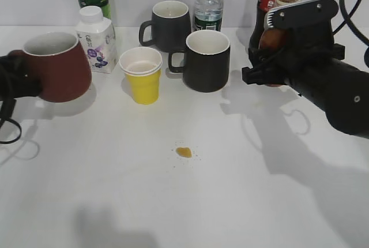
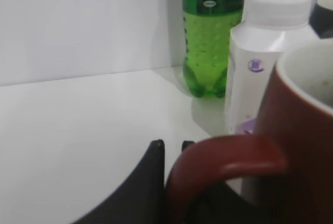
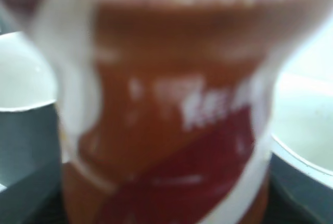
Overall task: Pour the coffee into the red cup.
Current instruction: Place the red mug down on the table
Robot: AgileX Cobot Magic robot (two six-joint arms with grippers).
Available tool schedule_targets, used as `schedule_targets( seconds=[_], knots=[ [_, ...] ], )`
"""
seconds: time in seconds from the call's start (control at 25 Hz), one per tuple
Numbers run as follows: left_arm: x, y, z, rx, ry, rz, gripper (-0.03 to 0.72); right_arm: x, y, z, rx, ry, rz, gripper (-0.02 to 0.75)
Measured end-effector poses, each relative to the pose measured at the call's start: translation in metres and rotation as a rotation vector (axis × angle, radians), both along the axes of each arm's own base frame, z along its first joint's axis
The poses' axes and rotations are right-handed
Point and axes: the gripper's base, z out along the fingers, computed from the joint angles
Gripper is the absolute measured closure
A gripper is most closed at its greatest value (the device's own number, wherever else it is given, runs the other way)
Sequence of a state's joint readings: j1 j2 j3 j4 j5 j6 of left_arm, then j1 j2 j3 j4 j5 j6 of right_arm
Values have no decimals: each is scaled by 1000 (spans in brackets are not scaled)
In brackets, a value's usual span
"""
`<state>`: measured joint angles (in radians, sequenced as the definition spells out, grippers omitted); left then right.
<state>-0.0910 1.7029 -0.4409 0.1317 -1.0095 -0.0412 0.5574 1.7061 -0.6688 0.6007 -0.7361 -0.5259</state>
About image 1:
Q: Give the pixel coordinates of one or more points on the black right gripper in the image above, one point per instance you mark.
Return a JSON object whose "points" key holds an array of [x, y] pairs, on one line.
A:
{"points": [[277, 58]]}

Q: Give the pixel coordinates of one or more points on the red ceramic mug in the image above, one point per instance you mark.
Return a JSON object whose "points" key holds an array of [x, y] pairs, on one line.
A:
{"points": [[56, 65]]}

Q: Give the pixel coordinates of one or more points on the white yogurt carton bottle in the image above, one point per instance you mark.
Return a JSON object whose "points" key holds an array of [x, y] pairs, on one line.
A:
{"points": [[97, 36]]}

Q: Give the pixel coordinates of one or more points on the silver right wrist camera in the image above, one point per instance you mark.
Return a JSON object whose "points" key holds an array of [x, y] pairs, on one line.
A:
{"points": [[301, 14]]}

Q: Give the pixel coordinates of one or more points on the black mug front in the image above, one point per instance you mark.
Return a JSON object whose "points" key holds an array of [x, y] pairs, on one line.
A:
{"points": [[206, 61]]}

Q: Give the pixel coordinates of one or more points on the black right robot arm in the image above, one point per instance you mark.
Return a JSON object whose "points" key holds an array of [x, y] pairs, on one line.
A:
{"points": [[337, 88]]}

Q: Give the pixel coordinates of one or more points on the clear water bottle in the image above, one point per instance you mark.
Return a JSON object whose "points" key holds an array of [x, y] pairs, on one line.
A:
{"points": [[208, 14]]}

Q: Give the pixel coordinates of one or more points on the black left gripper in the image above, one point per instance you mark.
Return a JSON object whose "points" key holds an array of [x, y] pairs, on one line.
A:
{"points": [[18, 77]]}

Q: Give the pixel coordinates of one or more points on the brown coffee spill drop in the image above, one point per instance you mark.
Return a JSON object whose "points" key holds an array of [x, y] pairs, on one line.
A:
{"points": [[184, 152]]}

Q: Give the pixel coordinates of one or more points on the cola bottle red label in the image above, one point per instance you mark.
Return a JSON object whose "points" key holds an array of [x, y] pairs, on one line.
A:
{"points": [[263, 6]]}

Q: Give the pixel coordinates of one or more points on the yellow paper cup stack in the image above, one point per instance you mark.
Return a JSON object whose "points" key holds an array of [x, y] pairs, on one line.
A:
{"points": [[142, 68]]}

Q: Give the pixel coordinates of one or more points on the dark grey mug rear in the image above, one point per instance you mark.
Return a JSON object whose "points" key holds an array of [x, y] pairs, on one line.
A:
{"points": [[168, 27]]}

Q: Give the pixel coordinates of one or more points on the brown Nescafe coffee bottle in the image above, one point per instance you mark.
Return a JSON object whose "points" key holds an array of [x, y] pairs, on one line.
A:
{"points": [[274, 39]]}

